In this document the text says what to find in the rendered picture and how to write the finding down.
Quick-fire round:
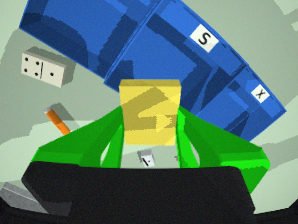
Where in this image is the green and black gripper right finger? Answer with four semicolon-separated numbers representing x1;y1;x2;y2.
175;105;270;194

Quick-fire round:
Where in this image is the white domino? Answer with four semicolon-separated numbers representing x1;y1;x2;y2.
21;51;67;88

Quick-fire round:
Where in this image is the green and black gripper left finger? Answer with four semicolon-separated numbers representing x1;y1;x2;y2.
30;105;125;168

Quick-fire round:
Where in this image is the blue rack of three bins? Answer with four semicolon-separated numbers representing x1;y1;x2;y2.
19;0;287;142

